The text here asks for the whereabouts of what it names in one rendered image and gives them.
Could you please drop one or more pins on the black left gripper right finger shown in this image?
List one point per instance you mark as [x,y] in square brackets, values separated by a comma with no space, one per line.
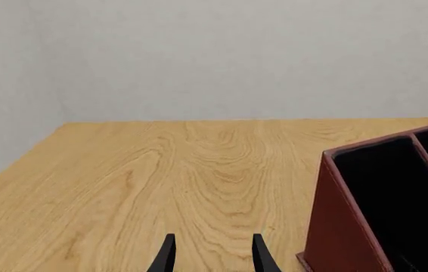
[262,256]

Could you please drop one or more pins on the red-brown desk caddy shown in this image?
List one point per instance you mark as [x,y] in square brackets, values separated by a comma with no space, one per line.
[335,215]

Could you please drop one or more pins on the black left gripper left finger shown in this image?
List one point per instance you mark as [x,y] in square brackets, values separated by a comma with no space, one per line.
[166,256]

